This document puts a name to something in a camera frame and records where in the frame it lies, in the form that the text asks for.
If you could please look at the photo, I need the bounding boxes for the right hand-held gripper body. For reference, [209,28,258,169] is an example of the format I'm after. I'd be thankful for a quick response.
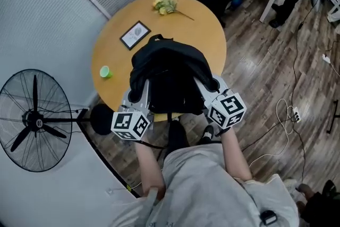
[203,91,247,130]

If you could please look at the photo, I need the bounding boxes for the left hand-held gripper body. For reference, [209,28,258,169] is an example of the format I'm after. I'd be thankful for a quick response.
[110,99,155,141]

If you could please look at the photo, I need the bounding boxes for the black backpack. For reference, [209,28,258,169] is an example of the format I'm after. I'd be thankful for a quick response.
[129,33,220,116]

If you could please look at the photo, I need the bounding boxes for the person's right forearm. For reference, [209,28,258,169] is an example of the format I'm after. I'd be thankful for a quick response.
[220,126,253,181]

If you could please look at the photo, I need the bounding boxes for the person's left forearm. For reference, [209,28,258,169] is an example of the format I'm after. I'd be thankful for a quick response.
[135,138,167,199]

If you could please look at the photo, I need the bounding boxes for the person's black right shoe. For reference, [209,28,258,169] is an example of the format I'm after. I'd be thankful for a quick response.
[201,124,215,145]

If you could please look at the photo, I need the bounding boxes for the person's black shoe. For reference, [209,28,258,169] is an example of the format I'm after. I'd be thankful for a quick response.
[167,119,190,154]
[201,124,215,145]

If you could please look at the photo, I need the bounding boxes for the green cup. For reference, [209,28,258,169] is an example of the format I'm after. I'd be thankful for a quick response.
[99,65,113,79]

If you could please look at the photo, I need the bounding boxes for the person's black left shoe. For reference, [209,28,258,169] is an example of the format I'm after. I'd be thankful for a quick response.
[167,119,190,154]

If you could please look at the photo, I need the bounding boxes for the round wooden table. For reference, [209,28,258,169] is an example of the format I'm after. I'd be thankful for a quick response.
[91,0,227,122]

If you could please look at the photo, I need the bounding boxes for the black framed picture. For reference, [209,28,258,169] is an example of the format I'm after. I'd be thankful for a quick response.
[119,20,152,51]

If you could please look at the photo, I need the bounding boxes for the person's grey shirt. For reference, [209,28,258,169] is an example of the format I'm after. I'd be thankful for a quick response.
[111,143,300,227]

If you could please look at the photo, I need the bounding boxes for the yellow artificial flowers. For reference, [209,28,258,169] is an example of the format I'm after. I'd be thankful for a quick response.
[152,0,195,21]

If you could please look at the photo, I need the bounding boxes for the black standing fan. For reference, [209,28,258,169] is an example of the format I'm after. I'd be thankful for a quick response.
[0,69,115,173]

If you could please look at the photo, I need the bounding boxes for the black metal stand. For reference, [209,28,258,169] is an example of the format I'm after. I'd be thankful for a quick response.
[326,99,340,133]

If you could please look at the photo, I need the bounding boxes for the black clip-on device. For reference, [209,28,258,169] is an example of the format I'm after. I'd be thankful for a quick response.
[260,209,278,226]

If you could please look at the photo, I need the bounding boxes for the white cable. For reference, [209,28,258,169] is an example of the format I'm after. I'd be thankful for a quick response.
[248,98,295,168]

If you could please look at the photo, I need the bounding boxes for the black cable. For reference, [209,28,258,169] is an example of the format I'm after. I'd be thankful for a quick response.
[291,0,319,110]

